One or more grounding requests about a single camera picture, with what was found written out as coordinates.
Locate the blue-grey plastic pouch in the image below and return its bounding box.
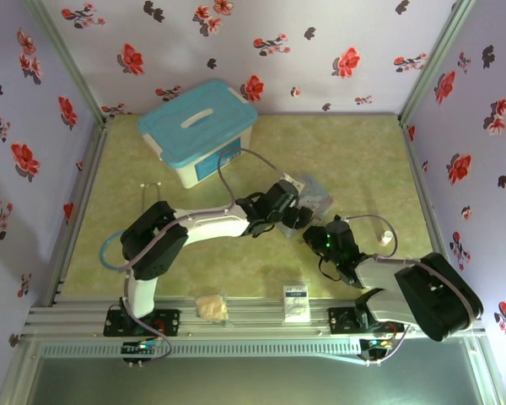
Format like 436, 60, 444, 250
277, 171, 334, 240

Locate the clear bag with white card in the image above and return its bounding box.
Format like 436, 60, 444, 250
281, 283, 312, 325

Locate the white storage box blue lid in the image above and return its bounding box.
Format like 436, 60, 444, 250
137, 78, 258, 190

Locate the clear bag with beige cotton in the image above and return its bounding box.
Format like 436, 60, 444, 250
193, 294, 233, 328

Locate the grey metal panel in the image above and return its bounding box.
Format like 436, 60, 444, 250
0, 356, 506, 405

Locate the blue stethoscope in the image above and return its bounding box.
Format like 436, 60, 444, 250
100, 181, 162, 272

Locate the black right gripper cable loop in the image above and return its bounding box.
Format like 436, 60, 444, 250
318, 252, 343, 282

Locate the grey left arm cable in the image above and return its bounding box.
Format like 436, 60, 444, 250
123, 147, 297, 365

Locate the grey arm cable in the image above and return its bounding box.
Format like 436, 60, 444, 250
123, 147, 297, 365
343, 213, 484, 366

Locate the grey right arm cable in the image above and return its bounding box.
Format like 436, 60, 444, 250
343, 213, 484, 366

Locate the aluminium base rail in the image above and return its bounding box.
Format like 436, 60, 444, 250
24, 294, 488, 339

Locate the aluminium side rail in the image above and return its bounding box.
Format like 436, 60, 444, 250
50, 119, 110, 307
398, 116, 450, 258

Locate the grey slotted cable duct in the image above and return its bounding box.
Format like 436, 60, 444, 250
37, 336, 363, 360

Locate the aluminium frame post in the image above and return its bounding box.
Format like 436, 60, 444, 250
397, 0, 478, 126
24, 0, 111, 126

